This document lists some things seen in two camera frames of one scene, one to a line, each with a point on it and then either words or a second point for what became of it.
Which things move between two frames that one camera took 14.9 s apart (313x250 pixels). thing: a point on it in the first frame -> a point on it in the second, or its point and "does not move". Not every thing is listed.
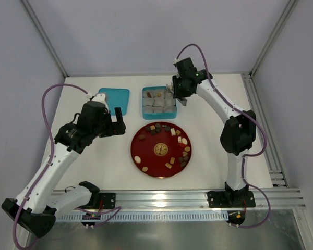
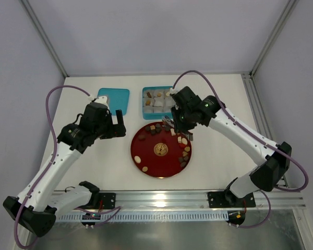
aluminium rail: x=194 y=199 does not move
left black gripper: x=113 y=125 does not move
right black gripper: x=180 y=91 -> x=181 y=127
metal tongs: x=170 y=89 -> x=169 y=122
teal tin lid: x=117 y=98 does not move
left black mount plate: x=108 y=199 does not move
